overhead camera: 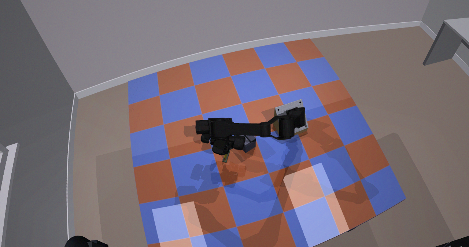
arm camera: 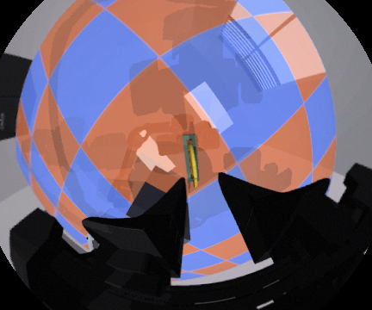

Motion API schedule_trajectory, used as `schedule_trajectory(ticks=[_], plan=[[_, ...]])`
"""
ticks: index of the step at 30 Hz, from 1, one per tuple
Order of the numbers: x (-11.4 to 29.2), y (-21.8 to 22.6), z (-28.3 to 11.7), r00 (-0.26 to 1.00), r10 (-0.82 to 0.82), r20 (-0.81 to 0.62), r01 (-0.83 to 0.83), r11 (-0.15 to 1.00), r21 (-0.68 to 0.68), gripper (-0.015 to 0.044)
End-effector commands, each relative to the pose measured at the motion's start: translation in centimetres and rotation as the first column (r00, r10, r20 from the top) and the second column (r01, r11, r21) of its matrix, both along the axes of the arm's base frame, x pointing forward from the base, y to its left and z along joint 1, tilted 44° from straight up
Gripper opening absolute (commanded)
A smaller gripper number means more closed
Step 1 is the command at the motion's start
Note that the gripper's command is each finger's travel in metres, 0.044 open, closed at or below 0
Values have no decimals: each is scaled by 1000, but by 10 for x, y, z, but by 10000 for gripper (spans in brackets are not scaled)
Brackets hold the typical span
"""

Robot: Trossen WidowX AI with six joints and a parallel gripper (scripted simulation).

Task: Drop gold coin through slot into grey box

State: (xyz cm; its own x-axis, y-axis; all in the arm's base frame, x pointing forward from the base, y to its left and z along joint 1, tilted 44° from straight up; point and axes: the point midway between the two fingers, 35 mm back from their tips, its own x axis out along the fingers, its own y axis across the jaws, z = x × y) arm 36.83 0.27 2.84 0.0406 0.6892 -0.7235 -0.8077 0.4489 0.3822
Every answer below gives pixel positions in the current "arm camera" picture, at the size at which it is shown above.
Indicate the gold coin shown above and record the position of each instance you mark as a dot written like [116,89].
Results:
[193,163]

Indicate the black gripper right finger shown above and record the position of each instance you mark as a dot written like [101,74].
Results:
[263,215]

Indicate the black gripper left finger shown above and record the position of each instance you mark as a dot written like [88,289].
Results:
[158,231]

